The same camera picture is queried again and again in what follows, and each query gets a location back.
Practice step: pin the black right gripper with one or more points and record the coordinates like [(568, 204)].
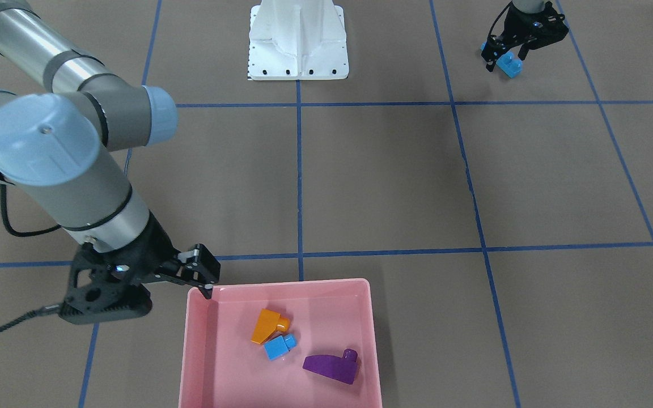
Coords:
[(155, 247)]

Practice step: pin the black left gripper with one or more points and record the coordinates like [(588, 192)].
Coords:
[(511, 28)]

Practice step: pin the long blue four-stud block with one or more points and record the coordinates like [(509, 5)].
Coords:
[(510, 64)]

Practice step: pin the orange block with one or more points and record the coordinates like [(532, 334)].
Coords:
[(267, 324)]

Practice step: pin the small blue block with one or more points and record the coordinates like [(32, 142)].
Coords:
[(280, 345)]

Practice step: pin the purple block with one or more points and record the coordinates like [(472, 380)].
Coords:
[(342, 368)]

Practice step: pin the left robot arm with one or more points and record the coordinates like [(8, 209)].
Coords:
[(527, 6)]

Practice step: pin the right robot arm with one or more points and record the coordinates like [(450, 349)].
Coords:
[(57, 147)]

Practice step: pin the pink plastic box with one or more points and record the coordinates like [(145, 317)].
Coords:
[(223, 368)]

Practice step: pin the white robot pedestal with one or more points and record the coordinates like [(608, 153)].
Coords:
[(297, 40)]

